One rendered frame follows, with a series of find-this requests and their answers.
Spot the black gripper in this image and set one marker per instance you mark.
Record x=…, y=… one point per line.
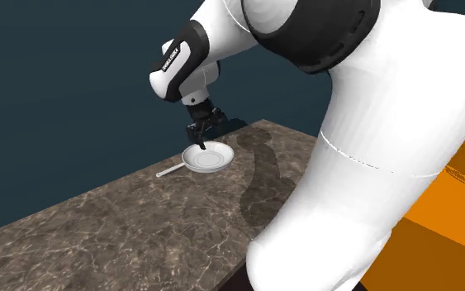
x=200, y=111

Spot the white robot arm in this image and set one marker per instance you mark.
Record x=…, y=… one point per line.
x=377, y=141

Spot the white frying pan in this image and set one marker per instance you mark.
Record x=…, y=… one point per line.
x=208, y=158

